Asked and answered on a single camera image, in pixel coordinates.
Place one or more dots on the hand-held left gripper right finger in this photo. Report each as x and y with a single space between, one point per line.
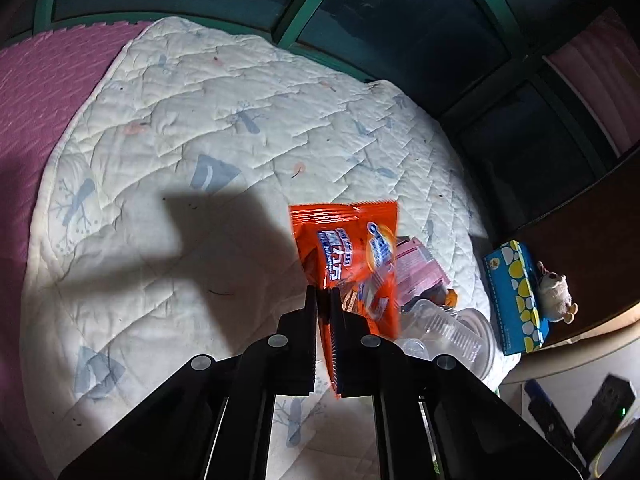
336 340

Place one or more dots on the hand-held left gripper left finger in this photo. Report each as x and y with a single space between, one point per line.
309 340

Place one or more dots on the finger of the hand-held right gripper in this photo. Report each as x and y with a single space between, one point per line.
547 410

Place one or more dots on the orange snack packet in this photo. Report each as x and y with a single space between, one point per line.
340 240

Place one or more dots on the clear plastic cup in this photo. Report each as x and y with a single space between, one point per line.
440 330

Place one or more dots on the pink snack packet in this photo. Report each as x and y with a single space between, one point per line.
417 265

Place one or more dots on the beige plush toy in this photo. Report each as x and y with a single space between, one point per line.
552 292

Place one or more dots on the small orange peel piece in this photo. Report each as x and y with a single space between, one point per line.
452 298

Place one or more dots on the blue tissue box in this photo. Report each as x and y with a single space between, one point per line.
515 290

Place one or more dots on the brown wooden headboard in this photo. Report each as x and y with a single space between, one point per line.
590 240

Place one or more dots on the white quilted blanket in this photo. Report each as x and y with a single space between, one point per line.
200 135

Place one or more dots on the pink curtain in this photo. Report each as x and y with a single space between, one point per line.
595 75

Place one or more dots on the pink foam mat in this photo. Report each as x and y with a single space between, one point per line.
45 90

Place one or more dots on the green window frame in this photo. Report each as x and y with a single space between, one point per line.
300 5

